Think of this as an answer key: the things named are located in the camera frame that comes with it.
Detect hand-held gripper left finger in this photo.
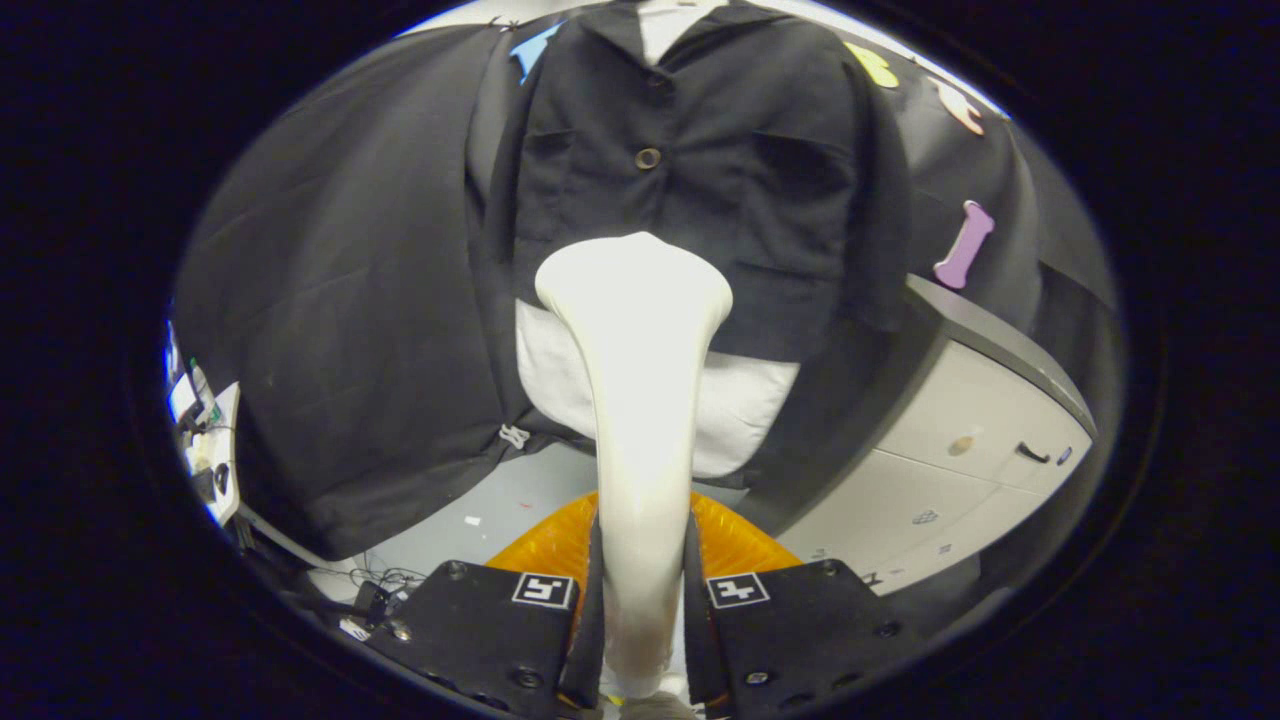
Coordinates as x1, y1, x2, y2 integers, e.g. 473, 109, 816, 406
385, 490, 604, 716

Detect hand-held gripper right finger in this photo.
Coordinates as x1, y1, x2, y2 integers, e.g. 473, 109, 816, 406
688, 490, 921, 716

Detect white shirt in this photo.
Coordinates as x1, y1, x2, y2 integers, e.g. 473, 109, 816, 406
515, 0, 801, 479

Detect white garment steamer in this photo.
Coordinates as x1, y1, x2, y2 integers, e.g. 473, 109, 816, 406
534, 232, 734, 701

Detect black jacket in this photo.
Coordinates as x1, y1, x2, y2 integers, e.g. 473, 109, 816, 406
465, 0, 913, 366

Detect grey cabinet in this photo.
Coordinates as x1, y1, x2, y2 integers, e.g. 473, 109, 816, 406
760, 275, 1098, 596

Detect black backdrop cloth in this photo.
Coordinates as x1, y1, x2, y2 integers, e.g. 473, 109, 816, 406
170, 10, 1119, 561

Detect black floor cables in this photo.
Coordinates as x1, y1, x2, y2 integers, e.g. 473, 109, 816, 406
295, 555, 433, 643

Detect white device with cables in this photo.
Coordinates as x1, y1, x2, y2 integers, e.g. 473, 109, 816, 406
163, 320, 243, 526

